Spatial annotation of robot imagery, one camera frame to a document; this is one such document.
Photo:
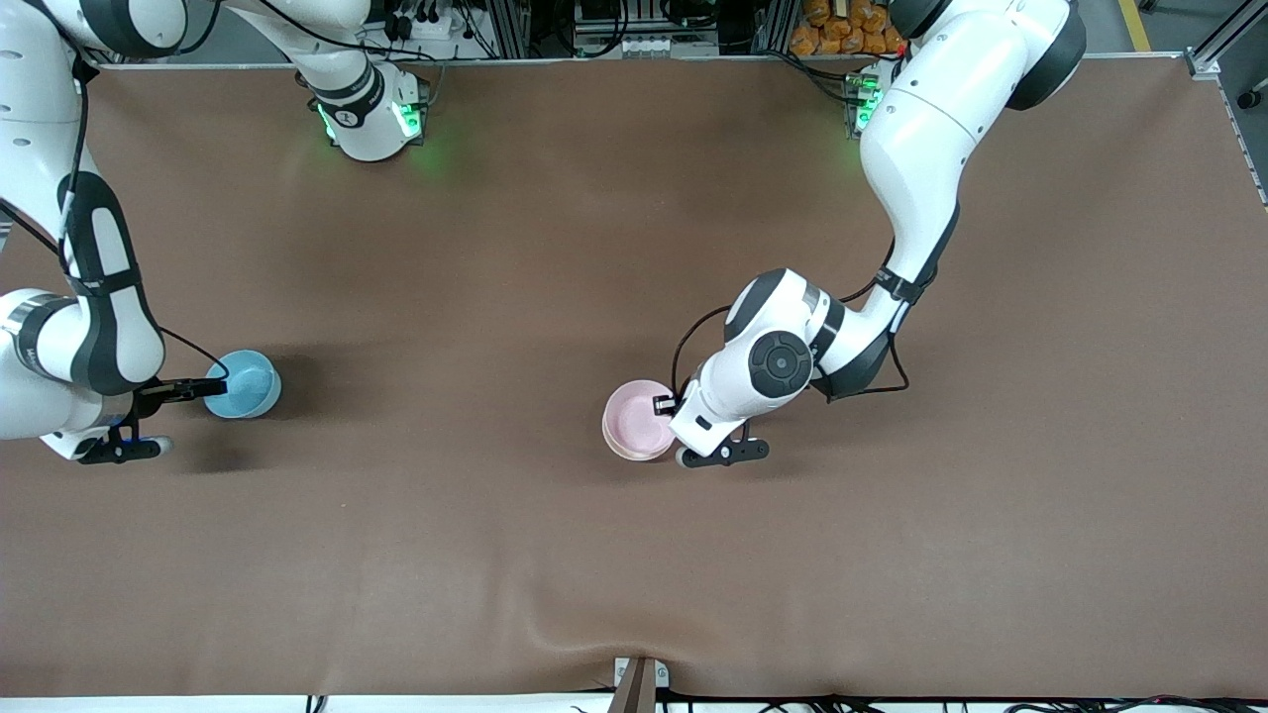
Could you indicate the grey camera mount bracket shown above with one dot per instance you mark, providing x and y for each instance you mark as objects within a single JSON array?
[{"x": 639, "y": 683}]

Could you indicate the aluminium frame post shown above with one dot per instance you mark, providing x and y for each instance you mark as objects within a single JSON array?
[
  {"x": 503, "y": 25},
  {"x": 773, "y": 25}
]

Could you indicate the blue bowl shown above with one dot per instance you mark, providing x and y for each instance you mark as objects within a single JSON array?
[{"x": 248, "y": 384}]

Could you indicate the white power strip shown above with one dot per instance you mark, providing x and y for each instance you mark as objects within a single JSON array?
[{"x": 421, "y": 25}]

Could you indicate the orange items pile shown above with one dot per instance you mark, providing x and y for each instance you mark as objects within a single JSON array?
[{"x": 832, "y": 28}]

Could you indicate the pink bowl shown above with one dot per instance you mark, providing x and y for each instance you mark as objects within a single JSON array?
[{"x": 634, "y": 421}]

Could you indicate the brown table mat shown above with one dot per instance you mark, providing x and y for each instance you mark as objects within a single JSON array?
[{"x": 634, "y": 555}]

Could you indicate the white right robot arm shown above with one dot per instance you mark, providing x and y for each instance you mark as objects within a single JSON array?
[{"x": 109, "y": 327}]

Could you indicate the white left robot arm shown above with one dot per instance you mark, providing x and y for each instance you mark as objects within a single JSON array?
[{"x": 921, "y": 149}]

